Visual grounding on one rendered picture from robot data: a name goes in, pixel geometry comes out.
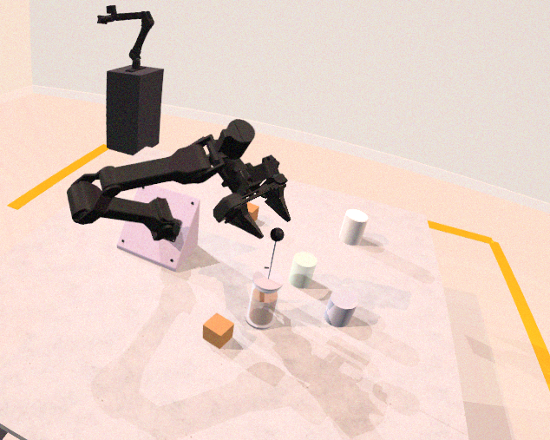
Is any white cylinder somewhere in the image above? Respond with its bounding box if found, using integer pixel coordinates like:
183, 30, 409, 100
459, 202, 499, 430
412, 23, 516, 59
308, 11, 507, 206
339, 209, 369, 246

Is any glass coffee press with black knob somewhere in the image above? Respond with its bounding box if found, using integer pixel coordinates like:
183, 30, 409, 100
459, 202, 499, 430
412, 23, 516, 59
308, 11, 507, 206
246, 227, 285, 330

